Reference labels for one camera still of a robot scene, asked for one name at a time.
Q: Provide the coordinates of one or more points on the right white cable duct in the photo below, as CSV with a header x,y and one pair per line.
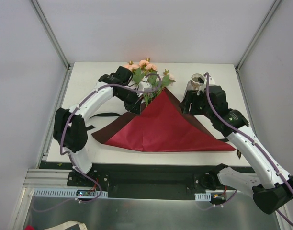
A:
x,y
209,196

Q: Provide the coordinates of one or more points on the red and maroon wrapping paper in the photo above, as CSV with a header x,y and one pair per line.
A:
x,y
161,127

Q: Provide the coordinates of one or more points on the frame post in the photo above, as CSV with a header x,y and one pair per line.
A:
x,y
257,35
49,32

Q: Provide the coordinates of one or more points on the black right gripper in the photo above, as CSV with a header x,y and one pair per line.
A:
x,y
191,103

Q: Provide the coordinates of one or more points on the red cloth item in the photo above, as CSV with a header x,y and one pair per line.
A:
x,y
28,227

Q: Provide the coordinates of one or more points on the left white cable duct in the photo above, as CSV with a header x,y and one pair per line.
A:
x,y
69,193

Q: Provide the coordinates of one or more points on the white cable duct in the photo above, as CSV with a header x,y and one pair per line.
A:
x,y
69,193
209,196

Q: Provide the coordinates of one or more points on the pink artificial flower bouquet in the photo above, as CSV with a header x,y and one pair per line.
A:
x,y
146,71

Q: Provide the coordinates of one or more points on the beige ceramic vase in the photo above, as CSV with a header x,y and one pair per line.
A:
x,y
193,84

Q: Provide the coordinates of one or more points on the left rear frame post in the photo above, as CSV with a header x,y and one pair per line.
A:
x,y
49,32

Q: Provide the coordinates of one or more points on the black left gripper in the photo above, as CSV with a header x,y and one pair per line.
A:
x,y
135,106

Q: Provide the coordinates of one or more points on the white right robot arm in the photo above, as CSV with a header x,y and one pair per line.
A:
x,y
274,186

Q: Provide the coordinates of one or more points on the right rear frame post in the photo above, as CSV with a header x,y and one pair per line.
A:
x,y
257,35

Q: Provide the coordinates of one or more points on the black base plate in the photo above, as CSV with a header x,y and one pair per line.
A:
x,y
161,182

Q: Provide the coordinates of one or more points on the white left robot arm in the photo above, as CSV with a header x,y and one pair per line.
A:
x,y
70,129

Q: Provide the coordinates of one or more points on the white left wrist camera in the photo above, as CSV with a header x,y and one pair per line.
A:
x,y
145,87

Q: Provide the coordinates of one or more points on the aluminium frame rail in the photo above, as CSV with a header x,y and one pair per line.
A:
x,y
46,178

